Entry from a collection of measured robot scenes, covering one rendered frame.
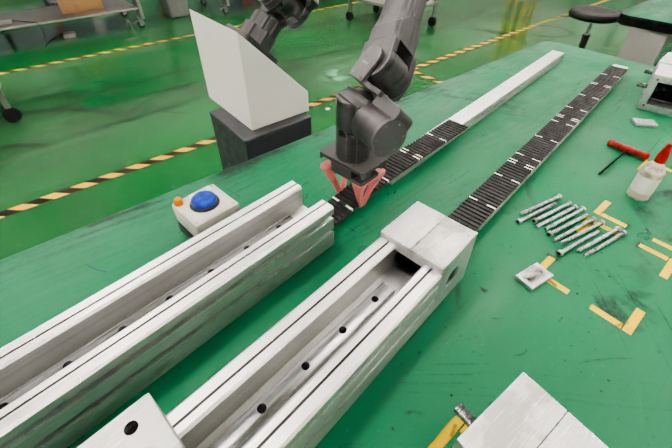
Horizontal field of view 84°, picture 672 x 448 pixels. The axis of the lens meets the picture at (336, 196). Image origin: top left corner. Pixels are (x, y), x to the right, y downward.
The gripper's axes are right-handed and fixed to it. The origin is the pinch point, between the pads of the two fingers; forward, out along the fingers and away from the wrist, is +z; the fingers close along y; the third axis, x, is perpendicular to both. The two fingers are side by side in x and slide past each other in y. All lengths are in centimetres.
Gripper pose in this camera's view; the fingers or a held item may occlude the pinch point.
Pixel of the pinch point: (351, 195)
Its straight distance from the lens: 69.3
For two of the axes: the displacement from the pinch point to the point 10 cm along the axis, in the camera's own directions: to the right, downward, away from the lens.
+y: 7.2, 4.4, -5.4
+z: 0.0, 7.7, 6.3
